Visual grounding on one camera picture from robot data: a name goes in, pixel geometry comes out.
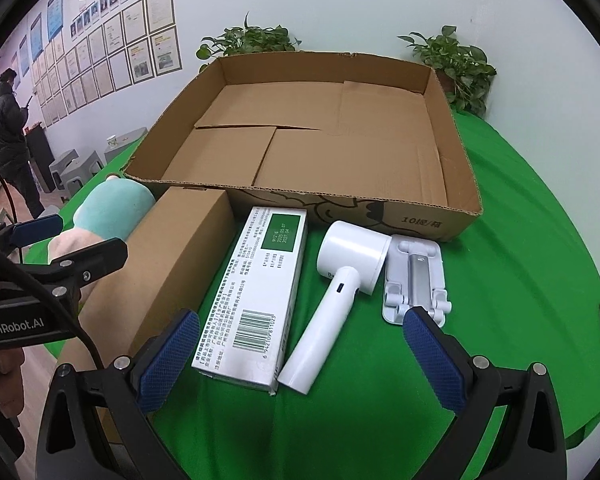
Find large cardboard box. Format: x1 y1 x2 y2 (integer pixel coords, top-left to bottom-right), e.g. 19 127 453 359
124 51 482 243

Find long plain brown box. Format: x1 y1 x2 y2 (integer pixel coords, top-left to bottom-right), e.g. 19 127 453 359
75 187 238 446

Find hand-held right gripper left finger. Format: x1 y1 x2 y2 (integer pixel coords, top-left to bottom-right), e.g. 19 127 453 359
35 308 216 480

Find blue wall poster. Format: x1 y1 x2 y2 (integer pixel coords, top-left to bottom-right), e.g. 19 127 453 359
46 0 65 41
29 12 43 61

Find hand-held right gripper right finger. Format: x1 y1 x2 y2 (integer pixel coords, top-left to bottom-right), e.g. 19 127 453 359
402 305 568 480

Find green potted plant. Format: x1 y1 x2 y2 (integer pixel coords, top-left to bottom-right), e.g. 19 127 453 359
196 12 302 73
397 25 498 118

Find black cabinet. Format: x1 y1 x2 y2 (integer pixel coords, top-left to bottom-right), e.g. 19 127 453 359
26 122 56 193

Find white handheld lint remover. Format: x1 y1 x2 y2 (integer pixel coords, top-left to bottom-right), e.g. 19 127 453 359
277 220 392 395

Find grey stool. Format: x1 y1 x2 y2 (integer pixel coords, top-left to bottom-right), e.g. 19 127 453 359
49 149 83 191
60 155 106 198

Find white box with green label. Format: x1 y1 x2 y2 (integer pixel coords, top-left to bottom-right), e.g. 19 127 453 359
191 206 308 395

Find teal and pink plush toy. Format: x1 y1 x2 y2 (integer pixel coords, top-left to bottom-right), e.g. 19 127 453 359
47 175 156 306

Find white folding phone stand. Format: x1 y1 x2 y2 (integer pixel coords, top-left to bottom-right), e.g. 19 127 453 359
381 235 453 328

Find wall of framed certificates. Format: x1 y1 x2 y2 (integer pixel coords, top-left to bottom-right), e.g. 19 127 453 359
27 0 183 126

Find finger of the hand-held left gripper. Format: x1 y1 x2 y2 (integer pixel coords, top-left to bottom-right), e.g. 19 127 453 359
0 214 64 249
42 238 129 291

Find green tablecloth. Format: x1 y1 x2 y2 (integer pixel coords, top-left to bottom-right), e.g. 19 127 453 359
22 110 600 480

